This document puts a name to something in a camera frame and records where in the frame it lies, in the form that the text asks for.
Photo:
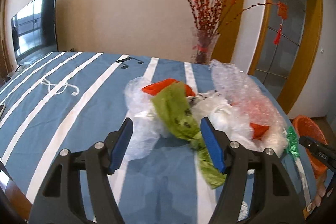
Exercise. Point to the orange trash basket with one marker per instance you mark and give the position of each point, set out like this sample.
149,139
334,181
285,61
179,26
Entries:
305,126

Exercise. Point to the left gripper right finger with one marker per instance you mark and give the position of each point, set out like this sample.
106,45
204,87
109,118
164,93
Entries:
274,199

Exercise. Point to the green shiny wrapper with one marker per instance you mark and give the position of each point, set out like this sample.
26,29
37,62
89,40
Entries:
292,139

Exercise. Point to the white paw print bag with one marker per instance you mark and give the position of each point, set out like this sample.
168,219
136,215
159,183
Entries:
194,100

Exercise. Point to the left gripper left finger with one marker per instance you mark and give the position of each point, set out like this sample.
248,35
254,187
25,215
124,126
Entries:
59,198

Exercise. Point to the frosted glass sliding door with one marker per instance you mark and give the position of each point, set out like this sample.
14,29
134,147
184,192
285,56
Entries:
276,62

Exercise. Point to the orange plastic bag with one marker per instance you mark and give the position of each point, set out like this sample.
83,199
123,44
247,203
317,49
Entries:
257,113

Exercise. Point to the blue striped tablecloth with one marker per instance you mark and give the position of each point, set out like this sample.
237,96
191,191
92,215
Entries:
72,100

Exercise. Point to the glass vase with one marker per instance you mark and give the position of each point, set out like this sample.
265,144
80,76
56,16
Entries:
203,44

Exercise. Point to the green paw print bag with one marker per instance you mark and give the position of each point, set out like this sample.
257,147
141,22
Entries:
173,109

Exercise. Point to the red plastic bag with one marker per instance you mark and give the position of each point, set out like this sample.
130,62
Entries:
155,88

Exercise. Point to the clear bubble wrap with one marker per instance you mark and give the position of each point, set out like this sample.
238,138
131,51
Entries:
233,84

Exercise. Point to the red knot tassel ornament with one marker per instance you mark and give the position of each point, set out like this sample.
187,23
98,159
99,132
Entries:
282,12

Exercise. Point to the clear white plastic bag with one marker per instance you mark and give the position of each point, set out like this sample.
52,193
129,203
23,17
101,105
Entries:
147,127

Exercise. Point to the black television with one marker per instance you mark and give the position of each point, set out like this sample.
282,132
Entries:
33,31

